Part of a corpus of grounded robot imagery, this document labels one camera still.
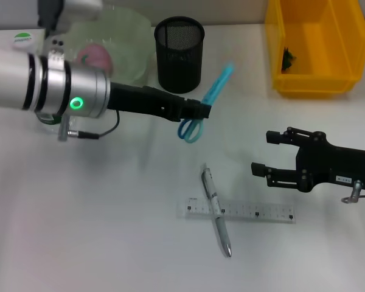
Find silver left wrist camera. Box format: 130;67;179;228
38;0;104;46

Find green plastic wrapper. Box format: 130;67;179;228
280;45;298;72

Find silver ballpoint pen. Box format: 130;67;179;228
200;162;232;258

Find gripper connector cable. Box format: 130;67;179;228
57;108;121;142
340;179;365;204

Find clear bottle with green label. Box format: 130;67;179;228
11;29;80;136

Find transparent plastic ruler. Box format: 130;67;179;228
178;196;296;224

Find translucent green fruit bowl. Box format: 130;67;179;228
62;5;153;89

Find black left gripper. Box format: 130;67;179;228
108;83;212;122

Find right gripper connector cable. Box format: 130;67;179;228
340;179;365;204

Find blue scissors with sheath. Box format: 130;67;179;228
178;62;235;143

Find yellow plastic bin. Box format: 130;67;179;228
264;0;365;99

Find pink peach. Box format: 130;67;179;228
75;44;114;76

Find left gripper connector cable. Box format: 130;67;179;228
57;108;121;142

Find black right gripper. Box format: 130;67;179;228
251;127;365;193

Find black mesh pen holder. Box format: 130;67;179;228
154;16;206;94

